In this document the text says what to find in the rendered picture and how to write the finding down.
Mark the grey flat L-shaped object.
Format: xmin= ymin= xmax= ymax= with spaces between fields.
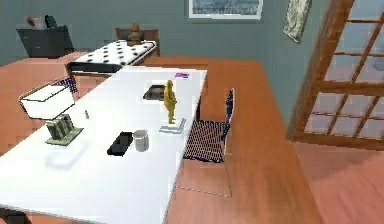
xmin=158 ymin=117 xmax=187 ymax=135

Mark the gold figurine statue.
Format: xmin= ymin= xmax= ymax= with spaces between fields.
xmin=163 ymin=79 xmax=177 ymax=125

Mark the blue mesh chair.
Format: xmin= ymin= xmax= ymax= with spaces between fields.
xmin=54 ymin=77 xmax=79 ymax=94
xmin=174 ymin=87 xmax=236 ymax=199

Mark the black square tray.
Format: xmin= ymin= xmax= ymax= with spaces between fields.
xmin=142 ymin=84 xmax=167 ymax=101

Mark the grey metal cup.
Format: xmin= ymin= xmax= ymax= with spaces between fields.
xmin=133 ymin=129 xmax=150 ymax=153

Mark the black flat remote control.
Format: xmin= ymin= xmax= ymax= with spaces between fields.
xmin=106 ymin=131 xmax=134 ymax=157

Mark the white bed with black dots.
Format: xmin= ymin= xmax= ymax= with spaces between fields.
xmin=65 ymin=39 xmax=158 ymax=76

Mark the white long table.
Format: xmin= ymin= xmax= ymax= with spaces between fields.
xmin=0 ymin=65 xmax=208 ymax=224

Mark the grey green toaster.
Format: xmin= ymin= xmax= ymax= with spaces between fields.
xmin=45 ymin=113 xmax=85 ymax=147

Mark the white box shaped chair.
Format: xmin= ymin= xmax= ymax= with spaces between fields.
xmin=18 ymin=83 xmax=76 ymax=121

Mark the brown wooden lattice window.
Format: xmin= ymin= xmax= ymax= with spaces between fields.
xmin=286 ymin=0 xmax=384 ymax=152

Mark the dark grey chest of drawers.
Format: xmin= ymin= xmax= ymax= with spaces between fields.
xmin=16 ymin=25 xmax=75 ymax=59

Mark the white framed wall picture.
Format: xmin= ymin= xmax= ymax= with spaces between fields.
xmin=188 ymin=0 xmax=264 ymax=20

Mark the grey unframed wall picture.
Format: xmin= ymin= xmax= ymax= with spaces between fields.
xmin=282 ymin=0 xmax=313 ymax=44

